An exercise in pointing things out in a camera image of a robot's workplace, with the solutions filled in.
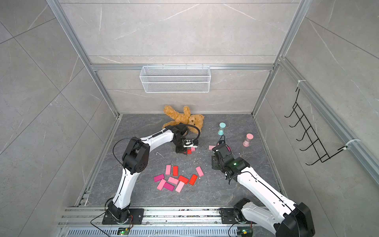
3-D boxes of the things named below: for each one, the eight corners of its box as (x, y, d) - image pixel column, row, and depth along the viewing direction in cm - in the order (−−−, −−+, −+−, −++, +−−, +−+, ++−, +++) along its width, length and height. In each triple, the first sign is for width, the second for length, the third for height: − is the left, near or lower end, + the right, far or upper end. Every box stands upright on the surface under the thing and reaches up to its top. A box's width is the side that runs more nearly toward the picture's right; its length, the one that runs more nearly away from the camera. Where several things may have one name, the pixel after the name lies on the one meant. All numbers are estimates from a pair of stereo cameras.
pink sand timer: (243, 146, 103) (247, 138, 95) (242, 141, 106) (245, 133, 98) (250, 146, 103) (254, 138, 95) (248, 141, 106) (252, 133, 98)
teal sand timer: (218, 135, 109) (219, 126, 102) (217, 130, 112) (219, 122, 104) (224, 135, 109) (226, 126, 102) (223, 130, 112) (225, 122, 104)
